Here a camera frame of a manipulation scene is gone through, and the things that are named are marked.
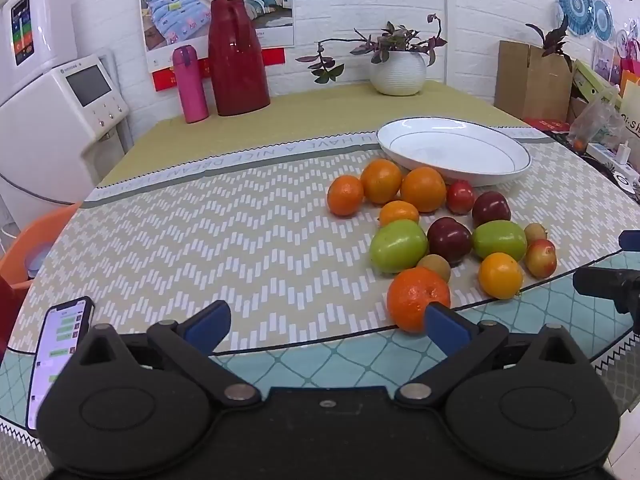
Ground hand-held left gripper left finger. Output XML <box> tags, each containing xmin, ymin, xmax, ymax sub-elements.
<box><xmin>75</xmin><ymin>302</ymin><xmax>263</xmax><ymax>408</ymax></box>

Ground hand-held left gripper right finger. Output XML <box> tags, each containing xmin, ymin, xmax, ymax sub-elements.
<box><xmin>395</xmin><ymin>302</ymin><xmax>583</xmax><ymax>408</ymax></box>

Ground large orange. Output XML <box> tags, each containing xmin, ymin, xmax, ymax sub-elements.
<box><xmin>387</xmin><ymin>267</ymin><xmax>452</xmax><ymax>334</ymax></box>

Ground green apple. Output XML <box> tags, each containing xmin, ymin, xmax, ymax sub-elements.
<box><xmin>472</xmin><ymin>220</ymin><xmax>528</xmax><ymax>261</ymax></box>
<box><xmin>370</xmin><ymin>219</ymin><xmax>430</xmax><ymax>274</ymax></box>

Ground small orange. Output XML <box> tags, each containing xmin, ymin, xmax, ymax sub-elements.
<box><xmin>379</xmin><ymin>200</ymin><xmax>420</xmax><ymax>227</ymax></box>

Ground dark red apple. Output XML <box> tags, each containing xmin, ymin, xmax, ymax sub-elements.
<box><xmin>472</xmin><ymin>191</ymin><xmax>512</xmax><ymax>228</ymax></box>
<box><xmin>427</xmin><ymin>217</ymin><xmax>473</xmax><ymax>265</ymax></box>

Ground white plate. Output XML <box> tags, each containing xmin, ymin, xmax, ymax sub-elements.
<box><xmin>376</xmin><ymin>117</ymin><xmax>532</xmax><ymax>187</ymax></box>

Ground red and yellow apple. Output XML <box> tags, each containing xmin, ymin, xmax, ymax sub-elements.
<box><xmin>524</xmin><ymin>239</ymin><xmax>558</xmax><ymax>279</ymax></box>

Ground yellowish orange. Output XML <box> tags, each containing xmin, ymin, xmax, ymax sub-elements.
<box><xmin>478</xmin><ymin>253</ymin><xmax>524</xmax><ymax>300</ymax></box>

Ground printed tablecloth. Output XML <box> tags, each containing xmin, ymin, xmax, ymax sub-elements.
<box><xmin>0</xmin><ymin>80</ymin><xmax>640</xmax><ymax>480</ymax></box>

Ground white power strip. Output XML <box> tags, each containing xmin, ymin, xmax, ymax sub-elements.
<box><xmin>585</xmin><ymin>142</ymin><xmax>640</xmax><ymax>177</ymax></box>

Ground cream tote bag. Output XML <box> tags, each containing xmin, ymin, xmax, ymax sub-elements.
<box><xmin>605</xmin><ymin>80</ymin><xmax>640</xmax><ymax>171</ymax></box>

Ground plaid cloth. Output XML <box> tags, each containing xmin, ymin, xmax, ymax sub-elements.
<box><xmin>520</xmin><ymin>120</ymin><xmax>640</xmax><ymax>206</ymax></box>

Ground clear plastic bag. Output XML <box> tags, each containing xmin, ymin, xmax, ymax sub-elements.
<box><xmin>570</xmin><ymin>92</ymin><xmax>621</xmax><ymax>153</ymax></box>

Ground small red apple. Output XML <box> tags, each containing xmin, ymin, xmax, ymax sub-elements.
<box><xmin>446</xmin><ymin>180</ymin><xmax>476</xmax><ymax>215</ymax></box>

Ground small cardboard box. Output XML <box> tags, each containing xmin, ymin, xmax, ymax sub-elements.
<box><xmin>567</xmin><ymin>95</ymin><xmax>591</xmax><ymax>122</ymax></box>

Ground red envelope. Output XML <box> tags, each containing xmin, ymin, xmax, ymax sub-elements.
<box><xmin>522</xmin><ymin>117</ymin><xmax>571</xmax><ymax>133</ymax></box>

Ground smartphone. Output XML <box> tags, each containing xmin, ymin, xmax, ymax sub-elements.
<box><xmin>26</xmin><ymin>296</ymin><xmax>96</xmax><ymax>431</ymax></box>

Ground green box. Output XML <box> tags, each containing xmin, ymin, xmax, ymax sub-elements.
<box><xmin>572</xmin><ymin>59</ymin><xmax>621</xmax><ymax>106</ymax></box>

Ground pink gift bag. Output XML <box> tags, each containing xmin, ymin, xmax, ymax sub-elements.
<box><xmin>620</xmin><ymin>30</ymin><xmax>640</xmax><ymax>76</ymax></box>

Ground orange plastic chair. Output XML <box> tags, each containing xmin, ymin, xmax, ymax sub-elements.
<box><xmin>0</xmin><ymin>201</ymin><xmax>83</xmax><ymax>341</ymax></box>

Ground red plastic chair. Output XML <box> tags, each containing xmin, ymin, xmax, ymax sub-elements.
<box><xmin>0</xmin><ymin>275</ymin><xmax>22</xmax><ymax>356</ymax></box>

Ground purple leaf plant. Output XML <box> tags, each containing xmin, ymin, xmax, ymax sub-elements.
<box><xmin>525</xmin><ymin>15</ymin><xmax>573</xmax><ymax>73</ymax></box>

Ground pink bottle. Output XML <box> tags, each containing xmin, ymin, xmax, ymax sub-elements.
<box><xmin>172</xmin><ymin>45</ymin><xmax>210</xmax><ymax>124</ymax></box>

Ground potted plant in white pot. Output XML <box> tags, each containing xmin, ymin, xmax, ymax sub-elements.
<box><xmin>296</xmin><ymin>14</ymin><xmax>447</xmax><ymax>97</ymax></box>

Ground white water dispenser with screen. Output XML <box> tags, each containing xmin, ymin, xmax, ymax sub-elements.
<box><xmin>0</xmin><ymin>52</ymin><xmax>132</xmax><ymax>221</ymax></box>

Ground red thermos jug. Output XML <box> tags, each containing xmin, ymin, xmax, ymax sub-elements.
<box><xmin>207</xmin><ymin>0</ymin><xmax>272</xmax><ymax>117</ymax></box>

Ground white device with black ring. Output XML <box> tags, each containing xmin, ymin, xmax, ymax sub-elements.
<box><xmin>607</xmin><ymin>170</ymin><xmax>640</xmax><ymax>192</ymax></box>

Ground grey cable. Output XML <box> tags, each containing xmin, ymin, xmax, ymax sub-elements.
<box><xmin>0</xmin><ymin>172</ymin><xmax>76</xmax><ymax>207</ymax></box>

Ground blue decorative wall plates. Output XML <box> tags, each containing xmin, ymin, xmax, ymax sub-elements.
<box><xmin>557</xmin><ymin>0</ymin><xmax>596</xmax><ymax>36</ymax></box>

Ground white wall water purifier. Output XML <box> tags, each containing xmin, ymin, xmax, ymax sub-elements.
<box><xmin>0</xmin><ymin>0</ymin><xmax>78</xmax><ymax>101</ymax></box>

